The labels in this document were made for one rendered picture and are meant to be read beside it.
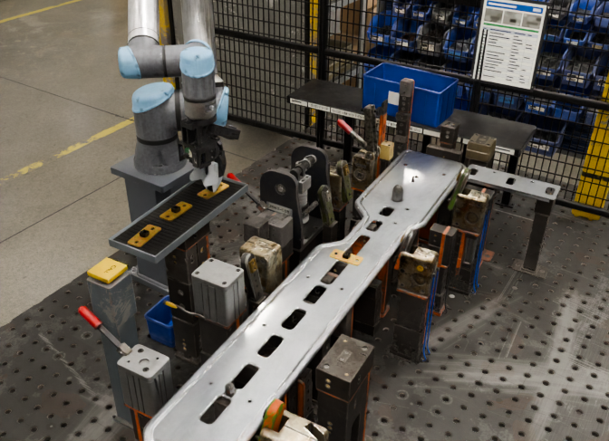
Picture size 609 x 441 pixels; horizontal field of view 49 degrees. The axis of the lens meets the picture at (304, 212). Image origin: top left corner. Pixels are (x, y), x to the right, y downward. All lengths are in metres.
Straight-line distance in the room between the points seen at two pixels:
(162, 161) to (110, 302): 0.58
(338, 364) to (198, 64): 0.71
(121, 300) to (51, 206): 2.60
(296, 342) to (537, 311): 0.91
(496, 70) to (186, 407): 1.63
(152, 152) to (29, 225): 2.09
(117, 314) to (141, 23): 0.69
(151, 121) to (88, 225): 2.01
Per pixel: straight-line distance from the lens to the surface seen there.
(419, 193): 2.06
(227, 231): 2.41
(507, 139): 2.40
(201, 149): 1.59
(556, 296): 2.25
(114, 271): 1.49
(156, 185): 1.90
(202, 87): 1.55
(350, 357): 1.44
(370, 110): 2.06
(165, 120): 1.89
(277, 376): 1.43
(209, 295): 1.53
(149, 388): 1.40
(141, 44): 1.67
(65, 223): 3.90
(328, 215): 1.88
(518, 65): 2.47
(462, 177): 1.97
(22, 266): 3.64
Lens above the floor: 2.03
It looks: 32 degrees down
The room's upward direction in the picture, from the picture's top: 1 degrees clockwise
